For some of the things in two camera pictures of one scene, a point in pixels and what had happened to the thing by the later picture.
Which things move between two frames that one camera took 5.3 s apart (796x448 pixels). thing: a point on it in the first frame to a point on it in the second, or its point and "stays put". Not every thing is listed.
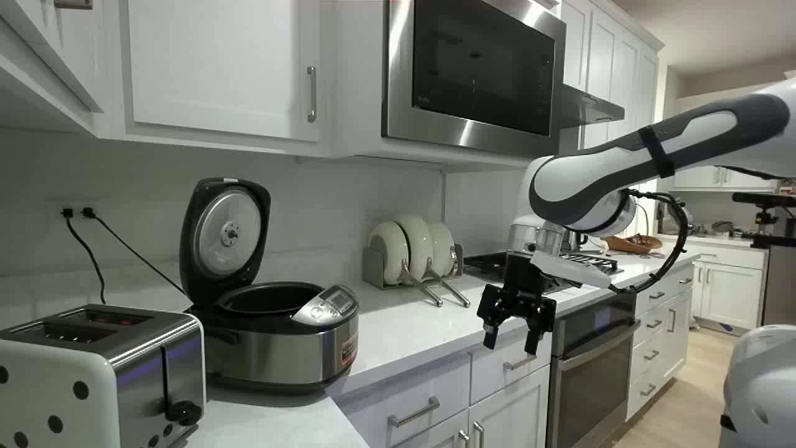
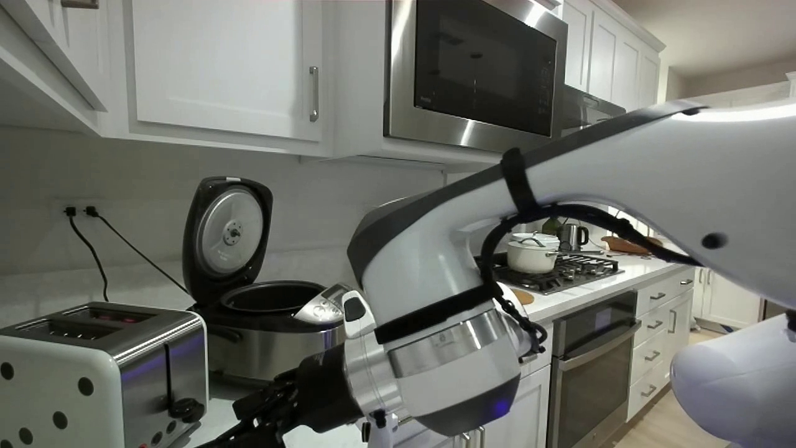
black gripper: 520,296 to 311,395
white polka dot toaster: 102,378 stays put
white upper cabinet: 255,77 stays put
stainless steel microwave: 475,74 stays put
